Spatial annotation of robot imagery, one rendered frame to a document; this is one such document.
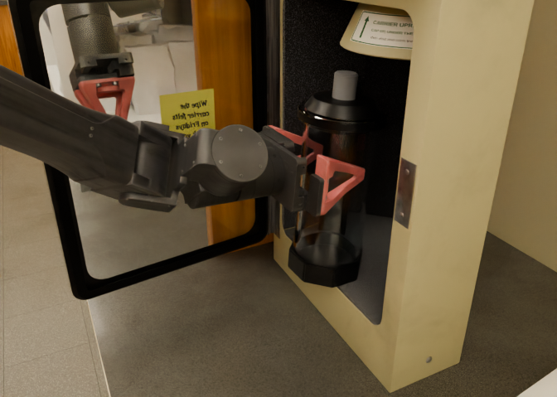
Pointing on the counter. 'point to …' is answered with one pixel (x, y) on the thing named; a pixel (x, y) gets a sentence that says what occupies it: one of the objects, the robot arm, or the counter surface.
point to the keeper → (407, 172)
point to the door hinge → (273, 80)
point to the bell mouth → (380, 32)
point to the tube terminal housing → (433, 164)
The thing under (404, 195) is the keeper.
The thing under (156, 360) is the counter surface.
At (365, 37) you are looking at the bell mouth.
